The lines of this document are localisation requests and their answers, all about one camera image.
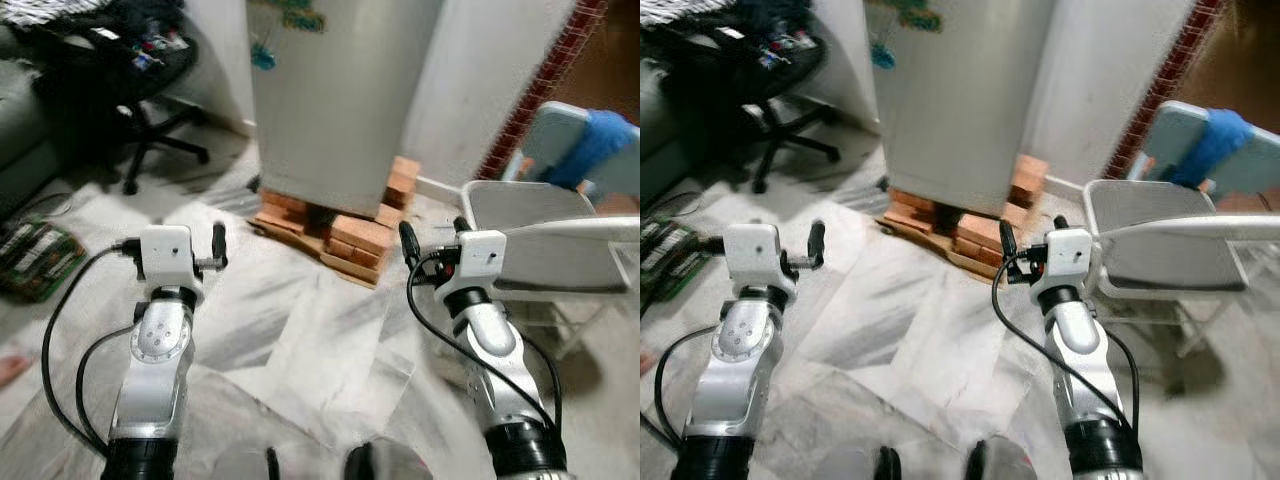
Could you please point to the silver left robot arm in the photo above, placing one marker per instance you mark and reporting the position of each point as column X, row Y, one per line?
column 160, row 345
column 738, row 345

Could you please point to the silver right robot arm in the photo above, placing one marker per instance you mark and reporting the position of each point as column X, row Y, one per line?
column 1077, row 335
column 490, row 335

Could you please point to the silver grey fridge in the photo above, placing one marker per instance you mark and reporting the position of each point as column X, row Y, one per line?
column 955, row 100
column 340, row 100

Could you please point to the teal fridge magnet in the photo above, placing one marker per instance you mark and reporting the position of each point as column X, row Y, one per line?
column 882, row 55
column 263, row 56

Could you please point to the green fridge magnet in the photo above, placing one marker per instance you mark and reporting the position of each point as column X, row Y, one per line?
column 915, row 14
column 298, row 14

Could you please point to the orange brick stack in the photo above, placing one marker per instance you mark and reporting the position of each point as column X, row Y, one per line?
column 1030, row 180
column 403, row 182

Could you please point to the white mesh chair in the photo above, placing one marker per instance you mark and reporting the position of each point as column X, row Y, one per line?
column 535, row 260
column 1160, row 260

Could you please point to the wooden pallet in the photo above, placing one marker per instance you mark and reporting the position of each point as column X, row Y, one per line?
column 920, row 228
column 300, row 235

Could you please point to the white slim board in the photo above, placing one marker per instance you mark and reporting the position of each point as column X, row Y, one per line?
column 580, row 228
column 1190, row 227

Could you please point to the light blue plastic chair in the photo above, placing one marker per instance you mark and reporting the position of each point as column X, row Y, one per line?
column 545, row 130
column 1175, row 125

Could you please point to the green patterned mat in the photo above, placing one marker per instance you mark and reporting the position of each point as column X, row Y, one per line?
column 665, row 255
column 35, row 260

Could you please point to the blue cloth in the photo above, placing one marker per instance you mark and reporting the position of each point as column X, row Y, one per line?
column 1215, row 145
column 595, row 145

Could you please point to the black office chair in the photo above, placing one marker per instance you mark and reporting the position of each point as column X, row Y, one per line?
column 735, row 90
column 110, row 90

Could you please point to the green sofa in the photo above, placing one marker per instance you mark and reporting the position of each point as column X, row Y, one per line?
column 655, row 130
column 20, row 130

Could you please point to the robot left leg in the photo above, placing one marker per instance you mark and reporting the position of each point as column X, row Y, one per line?
column 865, row 465
column 250, row 465

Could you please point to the person's bare foot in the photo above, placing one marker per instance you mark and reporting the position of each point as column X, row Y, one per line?
column 12, row 368

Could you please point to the black white zigzag cloth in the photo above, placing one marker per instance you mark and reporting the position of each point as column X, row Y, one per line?
column 45, row 8
column 690, row 8

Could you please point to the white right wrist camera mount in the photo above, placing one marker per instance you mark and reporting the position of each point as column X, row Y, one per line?
column 485, row 255
column 1072, row 255

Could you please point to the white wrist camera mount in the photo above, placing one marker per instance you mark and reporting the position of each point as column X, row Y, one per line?
column 485, row 255
column 756, row 255
column 1072, row 255
column 166, row 255

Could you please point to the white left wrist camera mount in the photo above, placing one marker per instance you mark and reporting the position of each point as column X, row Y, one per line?
column 756, row 255
column 166, row 255

